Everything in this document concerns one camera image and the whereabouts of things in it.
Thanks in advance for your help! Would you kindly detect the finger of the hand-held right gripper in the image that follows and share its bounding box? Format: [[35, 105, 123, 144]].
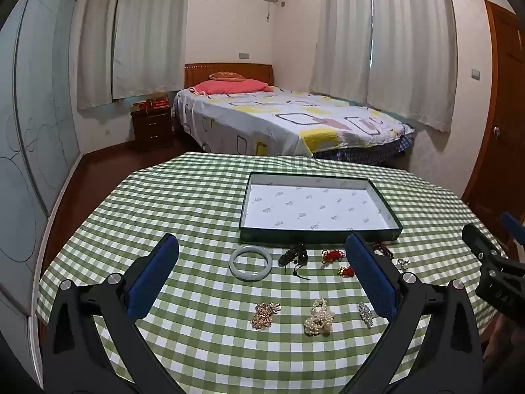
[[501, 212, 525, 252], [462, 224, 502, 272]]

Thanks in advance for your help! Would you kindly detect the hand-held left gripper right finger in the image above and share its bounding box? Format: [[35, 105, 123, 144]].
[[345, 232, 485, 394]]

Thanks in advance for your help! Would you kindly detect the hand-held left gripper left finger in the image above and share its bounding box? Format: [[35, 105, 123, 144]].
[[41, 233, 181, 394]]

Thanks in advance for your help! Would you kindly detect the silver rhinestone brooch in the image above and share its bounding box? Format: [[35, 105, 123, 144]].
[[358, 302, 376, 329]]

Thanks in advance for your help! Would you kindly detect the cream pearl necklace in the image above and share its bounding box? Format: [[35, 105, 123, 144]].
[[304, 297, 336, 336]]

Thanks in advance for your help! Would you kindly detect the green shallow cardboard box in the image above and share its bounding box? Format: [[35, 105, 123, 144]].
[[239, 171, 403, 244]]

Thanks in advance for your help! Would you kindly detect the white jade bangle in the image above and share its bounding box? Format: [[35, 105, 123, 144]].
[[229, 245, 273, 282]]

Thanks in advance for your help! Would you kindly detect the green checked tablecloth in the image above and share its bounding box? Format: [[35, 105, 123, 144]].
[[36, 152, 507, 394]]

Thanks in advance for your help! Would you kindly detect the blue plaid bed sheet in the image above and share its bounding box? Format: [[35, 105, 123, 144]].
[[316, 133, 415, 169]]

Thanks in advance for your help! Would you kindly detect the brown wooden door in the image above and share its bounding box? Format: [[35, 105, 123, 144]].
[[461, 0, 525, 247]]

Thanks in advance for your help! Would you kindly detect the dark wooden nightstand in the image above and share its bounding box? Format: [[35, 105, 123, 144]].
[[130, 104, 175, 152]]

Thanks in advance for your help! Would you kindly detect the bed with patterned cover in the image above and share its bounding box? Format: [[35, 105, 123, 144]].
[[171, 86, 415, 157]]

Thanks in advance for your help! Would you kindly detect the white curtain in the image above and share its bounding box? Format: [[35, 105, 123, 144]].
[[367, 0, 458, 132], [77, 0, 124, 111], [112, 0, 193, 101], [309, 0, 374, 103]]

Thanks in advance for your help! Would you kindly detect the frosted glass sliding wardrobe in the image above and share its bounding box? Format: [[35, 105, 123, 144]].
[[0, 0, 85, 337]]

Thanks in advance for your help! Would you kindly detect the red pillow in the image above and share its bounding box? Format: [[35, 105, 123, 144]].
[[189, 79, 276, 98]]

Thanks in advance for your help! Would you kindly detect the wooden bed headboard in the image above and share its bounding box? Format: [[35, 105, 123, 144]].
[[184, 63, 274, 90]]

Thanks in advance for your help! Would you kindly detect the black bead bracelet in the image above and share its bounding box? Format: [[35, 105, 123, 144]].
[[278, 244, 311, 280]]

